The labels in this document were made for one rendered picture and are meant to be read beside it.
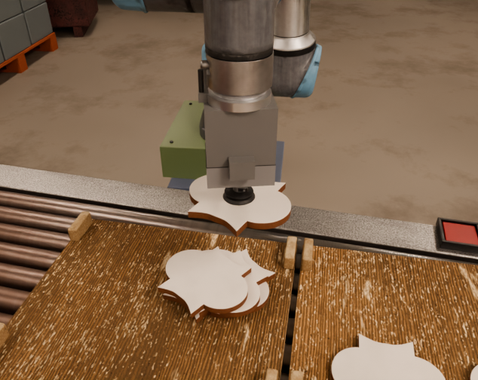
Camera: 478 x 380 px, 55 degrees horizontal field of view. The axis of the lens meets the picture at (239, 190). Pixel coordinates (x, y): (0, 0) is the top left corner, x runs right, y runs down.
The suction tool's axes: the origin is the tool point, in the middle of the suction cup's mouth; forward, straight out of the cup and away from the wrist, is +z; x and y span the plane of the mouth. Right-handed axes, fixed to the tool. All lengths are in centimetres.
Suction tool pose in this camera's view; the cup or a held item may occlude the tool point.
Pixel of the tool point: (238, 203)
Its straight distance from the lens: 62.5
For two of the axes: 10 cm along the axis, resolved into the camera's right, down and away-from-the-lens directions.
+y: 10.0, -0.5, 0.7
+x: -0.9, -5.6, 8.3
